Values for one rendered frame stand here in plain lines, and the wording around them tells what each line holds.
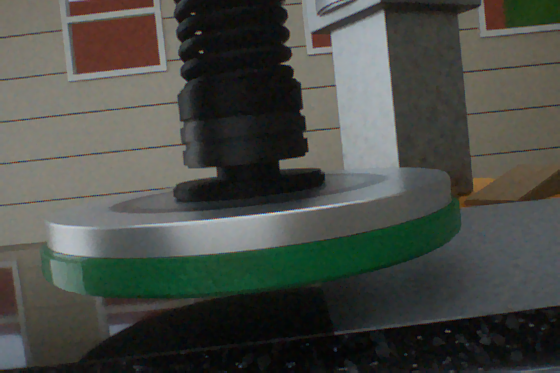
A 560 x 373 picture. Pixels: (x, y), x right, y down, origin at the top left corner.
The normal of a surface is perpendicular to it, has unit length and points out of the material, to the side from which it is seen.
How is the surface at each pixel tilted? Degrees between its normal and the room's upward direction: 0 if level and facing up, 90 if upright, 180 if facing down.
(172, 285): 90
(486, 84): 90
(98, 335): 0
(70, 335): 0
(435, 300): 0
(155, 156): 90
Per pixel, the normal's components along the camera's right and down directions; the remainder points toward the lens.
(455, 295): -0.11, -0.99
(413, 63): 0.46, 0.00
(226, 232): -0.03, 0.06
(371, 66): -0.88, 0.11
